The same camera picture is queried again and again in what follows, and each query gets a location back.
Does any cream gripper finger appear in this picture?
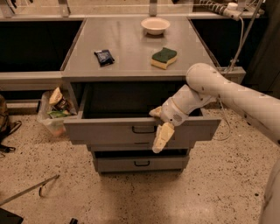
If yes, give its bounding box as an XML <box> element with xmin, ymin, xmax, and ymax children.
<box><xmin>152</xmin><ymin>122</ymin><xmax>174</xmax><ymax>153</ymax></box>
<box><xmin>149</xmin><ymin>106</ymin><xmax>162</xmax><ymax>117</ymax></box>

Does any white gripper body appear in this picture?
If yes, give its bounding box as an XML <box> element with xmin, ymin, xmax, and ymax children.
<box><xmin>160</xmin><ymin>97</ymin><xmax>189</xmax><ymax>126</ymax></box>

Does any grey top drawer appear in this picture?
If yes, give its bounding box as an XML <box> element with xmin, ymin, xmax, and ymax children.
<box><xmin>63</xmin><ymin>84</ymin><xmax>222</xmax><ymax>146</ymax></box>

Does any grey drawer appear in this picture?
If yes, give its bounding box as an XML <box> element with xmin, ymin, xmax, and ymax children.
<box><xmin>63</xmin><ymin>84</ymin><xmax>222</xmax><ymax>146</ymax></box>
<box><xmin>93</xmin><ymin>156</ymin><xmax>189</xmax><ymax>173</ymax></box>
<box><xmin>87</xmin><ymin>141</ymin><xmax>195</xmax><ymax>151</ymax></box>

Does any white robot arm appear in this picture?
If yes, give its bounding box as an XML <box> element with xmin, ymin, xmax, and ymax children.
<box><xmin>150</xmin><ymin>63</ymin><xmax>280</xmax><ymax>224</ymax></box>

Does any grey drawer cabinet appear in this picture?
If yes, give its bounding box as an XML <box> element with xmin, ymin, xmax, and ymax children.
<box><xmin>62</xmin><ymin>16</ymin><xmax>220</xmax><ymax>160</ymax></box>

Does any grey bottom drawer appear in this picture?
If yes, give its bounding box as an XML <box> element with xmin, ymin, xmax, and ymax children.
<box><xmin>93</xmin><ymin>156</ymin><xmax>189</xmax><ymax>173</ymax></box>

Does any grey middle drawer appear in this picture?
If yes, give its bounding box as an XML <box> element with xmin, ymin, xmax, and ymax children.
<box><xmin>87</xmin><ymin>141</ymin><xmax>195</xmax><ymax>151</ymax></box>

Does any green yellow sponge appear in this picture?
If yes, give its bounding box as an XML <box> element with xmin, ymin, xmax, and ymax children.
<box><xmin>150</xmin><ymin>47</ymin><xmax>178</xmax><ymax>70</ymax></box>

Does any dark blue snack packet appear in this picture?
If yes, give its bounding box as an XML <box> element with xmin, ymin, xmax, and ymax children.
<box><xmin>94</xmin><ymin>49</ymin><xmax>115</xmax><ymax>67</ymax></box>

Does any white bowl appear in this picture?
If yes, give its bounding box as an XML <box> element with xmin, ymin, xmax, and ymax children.
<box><xmin>141</xmin><ymin>17</ymin><xmax>171</xmax><ymax>35</ymax></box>

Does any snack bag in bin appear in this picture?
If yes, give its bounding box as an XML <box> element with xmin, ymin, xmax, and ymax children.
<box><xmin>49</xmin><ymin>87</ymin><xmax>70</xmax><ymax>111</ymax></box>

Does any clear plastic bin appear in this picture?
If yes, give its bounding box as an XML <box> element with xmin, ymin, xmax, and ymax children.
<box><xmin>37</xmin><ymin>91</ymin><xmax>77</xmax><ymax>137</ymax></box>

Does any metal rod on floor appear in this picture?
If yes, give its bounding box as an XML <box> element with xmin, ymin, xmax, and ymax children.
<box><xmin>0</xmin><ymin>174</ymin><xmax>60</xmax><ymax>207</ymax></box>

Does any white power strip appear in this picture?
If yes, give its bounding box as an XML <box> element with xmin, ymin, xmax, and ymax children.
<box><xmin>199</xmin><ymin>0</ymin><xmax>242</xmax><ymax>21</ymax></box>

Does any dark backpack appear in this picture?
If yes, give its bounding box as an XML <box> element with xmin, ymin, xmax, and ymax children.
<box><xmin>0</xmin><ymin>94</ymin><xmax>22</xmax><ymax>153</ymax></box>

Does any black object bottom left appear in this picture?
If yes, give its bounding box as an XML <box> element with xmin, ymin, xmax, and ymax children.
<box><xmin>0</xmin><ymin>208</ymin><xmax>24</xmax><ymax>224</ymax></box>

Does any grey side rail bracket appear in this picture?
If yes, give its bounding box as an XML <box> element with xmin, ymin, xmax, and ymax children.
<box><xmin>218</xmin><ymin>66</ymin><xmax>246</xmax><ymax>84</ymax></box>

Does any white cable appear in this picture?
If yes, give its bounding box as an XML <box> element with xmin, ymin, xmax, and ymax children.
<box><xmin>213</xmin><ymin>16</ymin><xmax>247</xmax><ymax>142</ymax></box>

